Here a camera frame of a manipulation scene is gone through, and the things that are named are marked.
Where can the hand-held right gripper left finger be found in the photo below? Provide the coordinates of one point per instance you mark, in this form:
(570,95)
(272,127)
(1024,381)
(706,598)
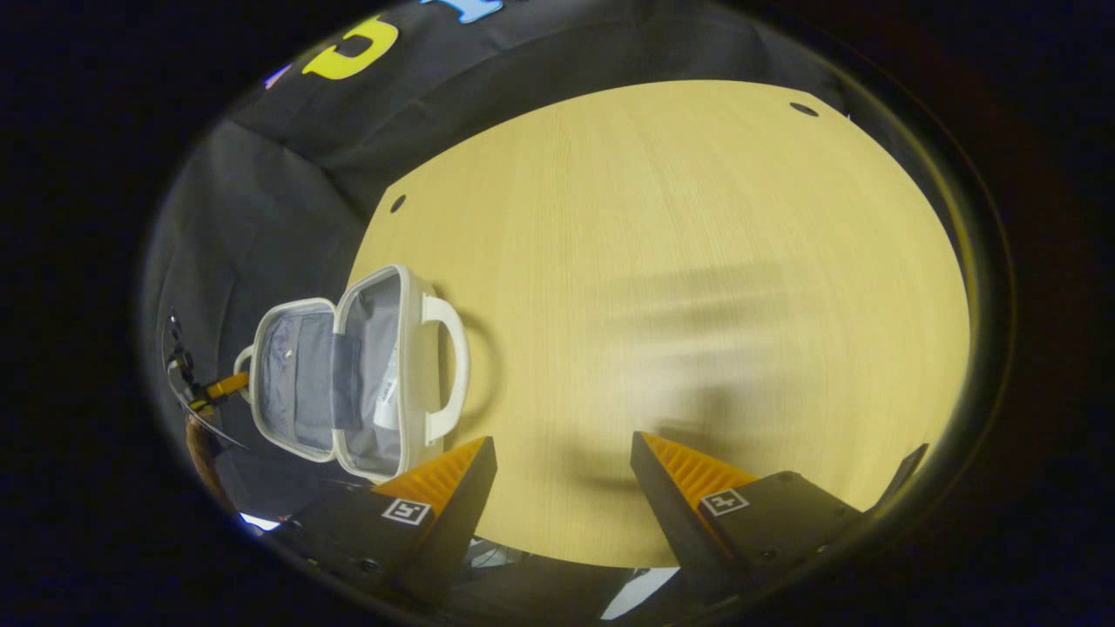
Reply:
(453,540)

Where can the black backdrop cloth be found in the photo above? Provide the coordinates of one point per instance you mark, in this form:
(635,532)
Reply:
(287,192)

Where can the white suitcase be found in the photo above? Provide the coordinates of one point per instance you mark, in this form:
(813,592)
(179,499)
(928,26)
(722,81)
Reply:
(305,374)

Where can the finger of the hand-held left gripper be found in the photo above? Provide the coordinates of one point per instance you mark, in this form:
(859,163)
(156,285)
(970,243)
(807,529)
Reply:
(228,386)

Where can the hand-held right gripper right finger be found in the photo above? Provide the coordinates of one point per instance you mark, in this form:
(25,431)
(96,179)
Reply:
(675,522)

